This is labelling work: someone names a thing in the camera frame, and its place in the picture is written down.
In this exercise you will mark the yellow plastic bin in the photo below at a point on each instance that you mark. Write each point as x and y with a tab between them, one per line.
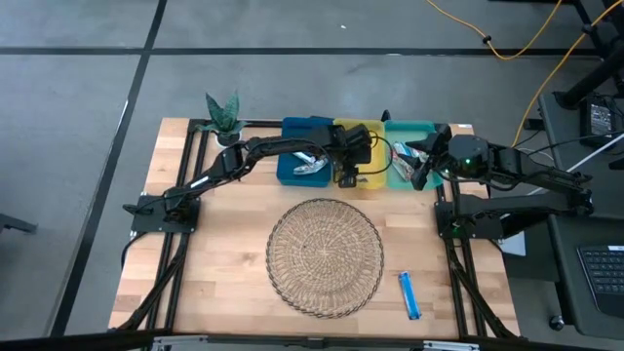
378	184

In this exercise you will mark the black aluminium table frame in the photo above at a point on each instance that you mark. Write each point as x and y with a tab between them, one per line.
195	123

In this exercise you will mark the blue plastic bin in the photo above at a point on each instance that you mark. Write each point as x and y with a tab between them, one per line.
302	128

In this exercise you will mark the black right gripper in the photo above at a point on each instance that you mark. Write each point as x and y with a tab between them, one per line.
465	156

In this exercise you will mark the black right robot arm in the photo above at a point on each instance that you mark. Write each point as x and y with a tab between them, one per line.
526	170

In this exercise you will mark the black stand legs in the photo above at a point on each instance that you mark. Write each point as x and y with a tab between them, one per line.
590	78

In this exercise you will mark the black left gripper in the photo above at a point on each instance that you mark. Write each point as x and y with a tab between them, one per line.
353	144

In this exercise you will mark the black laptop keyboard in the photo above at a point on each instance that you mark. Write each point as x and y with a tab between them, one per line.
604	278

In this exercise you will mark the black side desk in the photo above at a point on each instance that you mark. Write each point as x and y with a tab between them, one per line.
595	205

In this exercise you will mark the black crossbar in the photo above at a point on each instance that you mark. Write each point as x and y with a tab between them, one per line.
73	343

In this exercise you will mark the silver metal bracket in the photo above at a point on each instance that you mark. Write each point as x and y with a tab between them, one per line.
451	346
180	340

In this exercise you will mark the green artificial plant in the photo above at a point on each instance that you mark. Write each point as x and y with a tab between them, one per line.
224	113

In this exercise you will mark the white and blue granola bar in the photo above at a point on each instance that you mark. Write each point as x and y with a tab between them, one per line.
401	147

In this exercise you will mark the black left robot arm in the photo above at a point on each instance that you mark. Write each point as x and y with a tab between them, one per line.
273	145

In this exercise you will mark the black power adapter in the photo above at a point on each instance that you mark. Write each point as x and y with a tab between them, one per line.
599	119

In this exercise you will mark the black chair base leg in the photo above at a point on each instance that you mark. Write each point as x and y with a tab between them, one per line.
14	224

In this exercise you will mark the white paper sheet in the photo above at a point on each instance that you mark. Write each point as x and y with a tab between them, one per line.
516	246

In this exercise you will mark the green plastic bin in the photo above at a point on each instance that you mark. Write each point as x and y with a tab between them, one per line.
404	130

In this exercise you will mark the white plant pot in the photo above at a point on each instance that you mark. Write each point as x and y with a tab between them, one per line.
229	139

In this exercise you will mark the small black knob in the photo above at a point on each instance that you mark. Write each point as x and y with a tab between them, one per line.
386	116

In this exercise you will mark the black caster wheel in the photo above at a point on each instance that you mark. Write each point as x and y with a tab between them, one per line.
557	323

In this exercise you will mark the multicolour granola bar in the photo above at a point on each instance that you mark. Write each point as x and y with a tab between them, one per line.
402	168

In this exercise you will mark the round woven wicker basket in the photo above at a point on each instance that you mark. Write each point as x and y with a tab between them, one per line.
324	258

